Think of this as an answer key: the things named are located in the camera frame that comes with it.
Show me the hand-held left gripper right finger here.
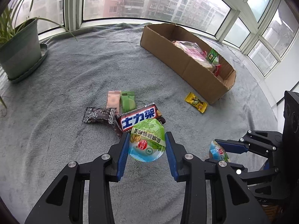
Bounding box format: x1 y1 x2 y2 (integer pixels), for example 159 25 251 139
165 132 271 224

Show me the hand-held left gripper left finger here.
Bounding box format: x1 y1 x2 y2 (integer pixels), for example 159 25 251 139
24 133 131 224

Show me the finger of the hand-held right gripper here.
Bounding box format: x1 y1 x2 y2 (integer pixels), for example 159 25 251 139
215 130 283 156
228 162 280 185

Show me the blue-lidded jelly cup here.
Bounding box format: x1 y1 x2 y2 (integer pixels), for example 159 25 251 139
209 140 230 162

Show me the green-lidded jelly cup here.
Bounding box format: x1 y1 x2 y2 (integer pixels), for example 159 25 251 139
128 118 167 162

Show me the brown chocolate bar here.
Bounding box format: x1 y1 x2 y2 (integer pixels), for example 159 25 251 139
114 104 166 138

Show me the black patterned snack packet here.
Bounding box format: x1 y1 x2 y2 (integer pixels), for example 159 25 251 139
83 107 117 125

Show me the green snack packet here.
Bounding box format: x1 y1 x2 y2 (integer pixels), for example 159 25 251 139
120 91 136 113

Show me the pink snack packet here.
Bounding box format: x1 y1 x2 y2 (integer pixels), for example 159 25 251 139
107 91 121 109

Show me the yellow candy packet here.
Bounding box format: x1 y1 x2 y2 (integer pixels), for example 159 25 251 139
184 92 208 113

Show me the small green candy packet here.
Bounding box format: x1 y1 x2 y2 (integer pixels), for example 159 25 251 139
207 49 220 64

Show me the packed bread slice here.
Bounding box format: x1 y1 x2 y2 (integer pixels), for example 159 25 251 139
172 40 216 71

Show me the brown cardboard box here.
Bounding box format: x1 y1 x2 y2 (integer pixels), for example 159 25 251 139
140 23 237 105

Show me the green pot saucer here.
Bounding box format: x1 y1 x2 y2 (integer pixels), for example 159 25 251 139
8 42 49 83

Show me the green plant pot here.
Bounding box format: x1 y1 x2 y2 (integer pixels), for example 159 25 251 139
0 18 42 80

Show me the spider plant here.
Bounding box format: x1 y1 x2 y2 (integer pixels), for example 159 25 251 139
0 0 77 117

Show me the white window frame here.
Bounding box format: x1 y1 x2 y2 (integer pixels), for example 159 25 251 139
0 0 299 103

